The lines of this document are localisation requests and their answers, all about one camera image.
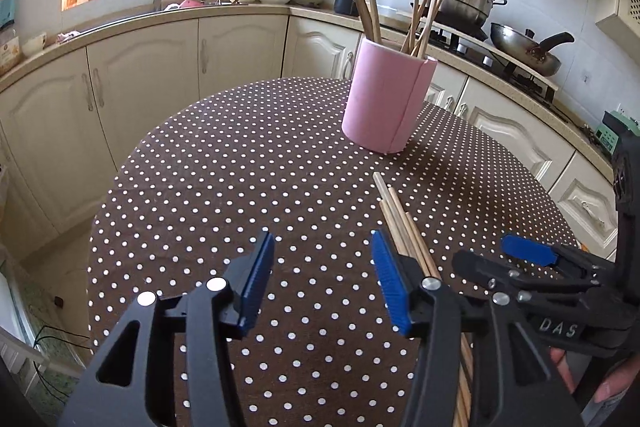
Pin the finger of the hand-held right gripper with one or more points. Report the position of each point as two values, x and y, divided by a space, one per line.
480 267
530 249

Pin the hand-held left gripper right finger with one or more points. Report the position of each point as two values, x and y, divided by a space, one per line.
390 287

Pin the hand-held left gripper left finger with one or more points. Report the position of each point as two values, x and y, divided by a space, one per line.
255 277

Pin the pile of chopsticks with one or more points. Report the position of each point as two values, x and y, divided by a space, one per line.
400 227

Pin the pink cup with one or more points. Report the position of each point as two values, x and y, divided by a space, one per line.
380 107

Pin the person's right hand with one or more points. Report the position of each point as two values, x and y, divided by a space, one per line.
617 382

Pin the brown polka dot tablecloth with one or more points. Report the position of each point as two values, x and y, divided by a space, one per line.
250 167

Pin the green appliance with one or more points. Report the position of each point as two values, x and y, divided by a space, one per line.
612 132

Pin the black gas stove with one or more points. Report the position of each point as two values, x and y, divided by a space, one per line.
500 69

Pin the cream base cabinets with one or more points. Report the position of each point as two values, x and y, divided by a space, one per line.
150 72

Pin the pink dish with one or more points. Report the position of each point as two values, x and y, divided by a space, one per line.
190 3

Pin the steel kitchen sink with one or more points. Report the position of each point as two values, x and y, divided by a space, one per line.
150 15

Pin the white rag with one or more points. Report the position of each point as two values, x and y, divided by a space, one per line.
66 38

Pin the bottle with teal cap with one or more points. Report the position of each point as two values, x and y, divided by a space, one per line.
9 47

